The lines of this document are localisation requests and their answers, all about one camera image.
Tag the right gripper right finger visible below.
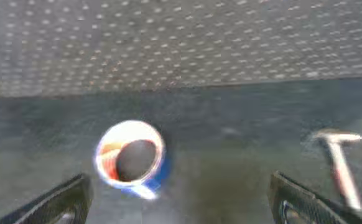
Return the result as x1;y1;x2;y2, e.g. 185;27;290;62
267;170;362;224

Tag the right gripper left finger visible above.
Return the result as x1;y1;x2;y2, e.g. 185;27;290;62
0;173;94;224

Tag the hammer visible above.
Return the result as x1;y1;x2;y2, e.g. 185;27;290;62
310;128;362;213

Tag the roll of blue tape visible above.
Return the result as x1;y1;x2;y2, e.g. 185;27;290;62
93;119;173;200

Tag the black pegboard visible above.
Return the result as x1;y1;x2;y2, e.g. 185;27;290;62
0;0;362;100

